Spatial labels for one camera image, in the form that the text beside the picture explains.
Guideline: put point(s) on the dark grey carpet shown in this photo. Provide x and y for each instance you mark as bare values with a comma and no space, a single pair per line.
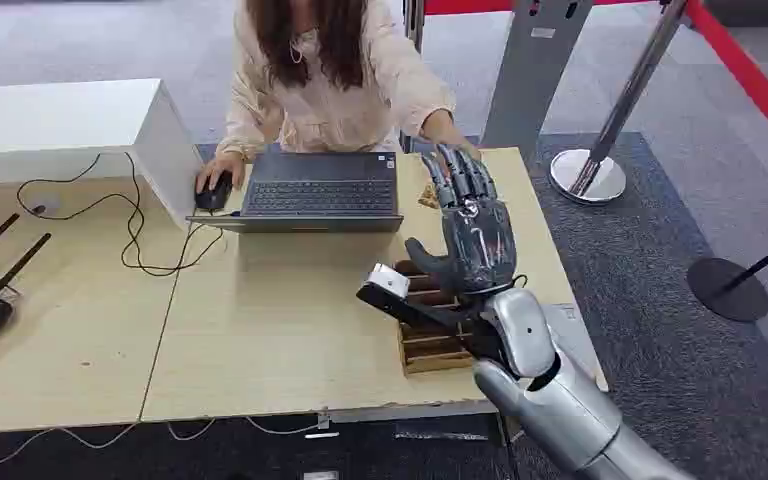
662,278

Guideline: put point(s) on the black computer mouse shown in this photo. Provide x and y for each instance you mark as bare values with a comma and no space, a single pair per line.
213,197

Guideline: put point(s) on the grey metal post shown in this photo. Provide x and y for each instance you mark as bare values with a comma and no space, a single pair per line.
414,23

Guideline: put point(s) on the small metal desk bracket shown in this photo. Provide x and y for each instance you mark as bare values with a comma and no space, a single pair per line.
324,420

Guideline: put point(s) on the wooden slotted card box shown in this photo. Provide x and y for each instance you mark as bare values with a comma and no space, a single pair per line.
434,351

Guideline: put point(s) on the red barrier belt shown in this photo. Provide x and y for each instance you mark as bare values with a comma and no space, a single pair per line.
755,83
467,6

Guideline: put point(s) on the chrome stanchion post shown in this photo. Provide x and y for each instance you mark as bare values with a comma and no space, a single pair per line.
588,173

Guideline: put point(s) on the black stanchion post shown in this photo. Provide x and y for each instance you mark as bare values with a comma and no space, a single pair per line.
728,289

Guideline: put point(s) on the grey kiosk stand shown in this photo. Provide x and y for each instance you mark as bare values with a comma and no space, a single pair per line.
533,79

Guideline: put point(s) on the person's right hand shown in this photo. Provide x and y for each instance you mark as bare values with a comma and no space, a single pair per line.
225,164

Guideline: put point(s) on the person's left hand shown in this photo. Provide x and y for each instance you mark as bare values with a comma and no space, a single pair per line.
463,144

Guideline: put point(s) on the white box shelf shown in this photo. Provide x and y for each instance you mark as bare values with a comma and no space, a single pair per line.
53,126

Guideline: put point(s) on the small grey round plug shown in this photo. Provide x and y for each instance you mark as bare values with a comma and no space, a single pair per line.
46,203

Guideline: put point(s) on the dark grey laptop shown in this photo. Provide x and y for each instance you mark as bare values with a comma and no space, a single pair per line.
321,192

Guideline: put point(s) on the grey tape strip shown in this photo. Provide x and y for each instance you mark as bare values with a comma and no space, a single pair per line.
440,436

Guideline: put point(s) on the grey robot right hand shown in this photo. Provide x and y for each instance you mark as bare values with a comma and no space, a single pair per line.
480,245

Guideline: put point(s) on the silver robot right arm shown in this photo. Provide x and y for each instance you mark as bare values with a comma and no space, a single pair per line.
569,411

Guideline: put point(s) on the person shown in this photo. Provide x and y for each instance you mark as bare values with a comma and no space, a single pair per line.
331,99

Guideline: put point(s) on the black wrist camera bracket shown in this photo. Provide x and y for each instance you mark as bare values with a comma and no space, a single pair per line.
424,316

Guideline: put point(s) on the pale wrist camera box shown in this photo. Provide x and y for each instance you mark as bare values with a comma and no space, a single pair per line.
389,280

